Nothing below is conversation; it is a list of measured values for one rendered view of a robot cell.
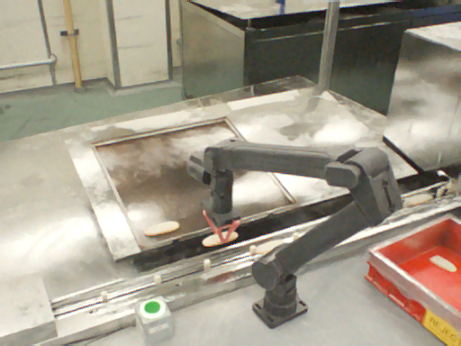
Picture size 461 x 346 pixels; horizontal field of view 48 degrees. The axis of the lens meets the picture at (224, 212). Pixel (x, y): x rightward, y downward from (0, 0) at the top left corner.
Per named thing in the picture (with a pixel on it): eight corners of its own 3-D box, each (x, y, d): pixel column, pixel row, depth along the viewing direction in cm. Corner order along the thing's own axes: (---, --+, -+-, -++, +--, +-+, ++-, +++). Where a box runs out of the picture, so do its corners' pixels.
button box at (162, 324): (144, 358, 121) (140, 325, 115) (133, 335, 127) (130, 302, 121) (176, 346, 124) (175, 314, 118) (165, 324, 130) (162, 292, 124)
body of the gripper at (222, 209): (218, 227, 127) (219, 203, 122) (201, 205, 134) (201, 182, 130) (241, 221, 129) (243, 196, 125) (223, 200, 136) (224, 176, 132)
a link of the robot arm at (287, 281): (281, 301, 123) (295, 290, 126) (284, 268, 117) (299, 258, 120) (252, 283, 128) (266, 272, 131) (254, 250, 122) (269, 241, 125)
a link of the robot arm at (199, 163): (213, 156, 117) (239, 144, 122) (180, 139, 123) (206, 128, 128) (212, 200, 124) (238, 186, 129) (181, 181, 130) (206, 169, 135)
